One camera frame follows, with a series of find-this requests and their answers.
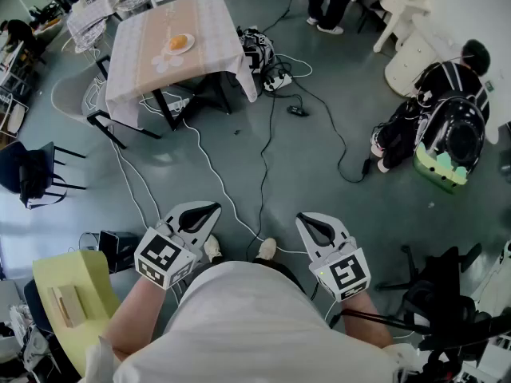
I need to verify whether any white plate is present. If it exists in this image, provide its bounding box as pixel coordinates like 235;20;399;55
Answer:
164;33;196;55

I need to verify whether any yellow-green chair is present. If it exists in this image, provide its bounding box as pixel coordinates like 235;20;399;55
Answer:
32;249;121;378

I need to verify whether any table with checkered cloth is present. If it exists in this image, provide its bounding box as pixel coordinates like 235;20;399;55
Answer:
105;0;259;129

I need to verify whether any table with patterned cloth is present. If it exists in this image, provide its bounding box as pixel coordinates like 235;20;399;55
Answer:
66;0;117;30

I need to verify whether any person's right forearm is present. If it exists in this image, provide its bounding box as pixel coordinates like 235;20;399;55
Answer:
341;292;394;350

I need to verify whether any grey shell chair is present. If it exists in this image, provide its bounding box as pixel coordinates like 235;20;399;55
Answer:
50;68;121;127

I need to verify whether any white cable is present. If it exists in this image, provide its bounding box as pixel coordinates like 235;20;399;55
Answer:
181;116;311;255

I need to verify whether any black cable with power brick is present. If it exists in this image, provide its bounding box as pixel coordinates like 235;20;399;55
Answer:
279;77;372;184

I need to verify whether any person's white shoe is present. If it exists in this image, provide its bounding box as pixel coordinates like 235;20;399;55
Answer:
204;234;222;263
258;237;277;261

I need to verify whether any white round cabinet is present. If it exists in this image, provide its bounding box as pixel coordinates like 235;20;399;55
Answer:
384;34;440;95

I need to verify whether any black strap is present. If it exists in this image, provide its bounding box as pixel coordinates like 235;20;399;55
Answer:
339;307;433;334

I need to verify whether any black table frame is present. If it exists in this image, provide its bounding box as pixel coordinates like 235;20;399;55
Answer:
153;72;232;132

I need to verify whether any black white equipment pile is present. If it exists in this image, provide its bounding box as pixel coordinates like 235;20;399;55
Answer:
237;27;277;72

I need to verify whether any person's left white shoe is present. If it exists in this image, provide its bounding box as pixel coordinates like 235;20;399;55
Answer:
204;234;222;263

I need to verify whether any glossy black backpack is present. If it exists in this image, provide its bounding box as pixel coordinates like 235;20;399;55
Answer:
418;96;486;175

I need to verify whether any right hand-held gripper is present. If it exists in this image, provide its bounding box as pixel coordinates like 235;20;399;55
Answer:
295;212;371;303

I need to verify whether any person's left forearm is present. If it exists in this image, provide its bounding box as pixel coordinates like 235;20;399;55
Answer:
104;271;188;358

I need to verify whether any green plastic container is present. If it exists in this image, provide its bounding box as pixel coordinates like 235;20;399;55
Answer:
412;144;469;194

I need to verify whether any white dressing table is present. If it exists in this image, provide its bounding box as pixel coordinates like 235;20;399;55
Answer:
366;0;511;145

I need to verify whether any person's white shirt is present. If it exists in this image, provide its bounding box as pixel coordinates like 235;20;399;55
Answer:
85;259;412;383

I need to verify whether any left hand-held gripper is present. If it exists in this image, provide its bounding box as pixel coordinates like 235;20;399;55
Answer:
134;201;223;290

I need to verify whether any black box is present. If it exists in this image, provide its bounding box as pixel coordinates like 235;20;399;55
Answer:
97;230;140;274

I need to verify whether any white power strip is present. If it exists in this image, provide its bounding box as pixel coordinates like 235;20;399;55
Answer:
262;73;292;93

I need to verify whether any person's right white shoe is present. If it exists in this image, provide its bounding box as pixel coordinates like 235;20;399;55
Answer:
258;237;277;261

